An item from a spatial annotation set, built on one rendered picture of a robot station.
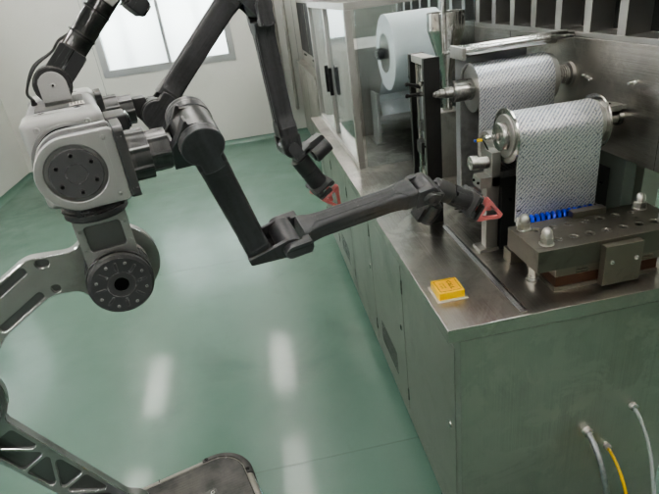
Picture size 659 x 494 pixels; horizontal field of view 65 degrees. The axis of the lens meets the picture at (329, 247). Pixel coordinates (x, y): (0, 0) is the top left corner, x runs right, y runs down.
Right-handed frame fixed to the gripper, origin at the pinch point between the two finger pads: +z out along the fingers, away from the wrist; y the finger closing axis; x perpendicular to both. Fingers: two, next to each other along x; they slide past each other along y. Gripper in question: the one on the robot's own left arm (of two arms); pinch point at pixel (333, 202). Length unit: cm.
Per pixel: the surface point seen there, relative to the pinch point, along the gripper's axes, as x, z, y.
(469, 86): -51, -6, -15
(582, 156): -52, 14, -48
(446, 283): -2.4, 15.4, -45.2
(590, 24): -85, -1, -29
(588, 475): 4, 88, -71
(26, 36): 60, -95, 576
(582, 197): -47, 26, -49
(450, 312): 3, 15, -53
